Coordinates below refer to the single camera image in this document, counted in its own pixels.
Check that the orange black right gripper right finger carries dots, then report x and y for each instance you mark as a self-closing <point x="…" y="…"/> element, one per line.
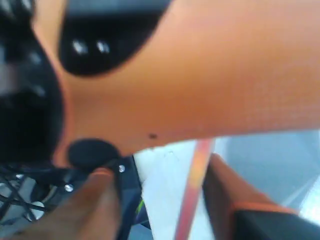
<point x="238" y="211"/>

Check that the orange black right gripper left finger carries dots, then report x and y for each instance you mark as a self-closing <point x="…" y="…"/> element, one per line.
<point x="92" y="213"/>

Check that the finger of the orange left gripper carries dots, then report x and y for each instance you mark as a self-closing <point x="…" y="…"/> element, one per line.
<point x="212" y="68"/>

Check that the thin red stick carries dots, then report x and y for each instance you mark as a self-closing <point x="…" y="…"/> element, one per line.
<point x="193" y="187"/>

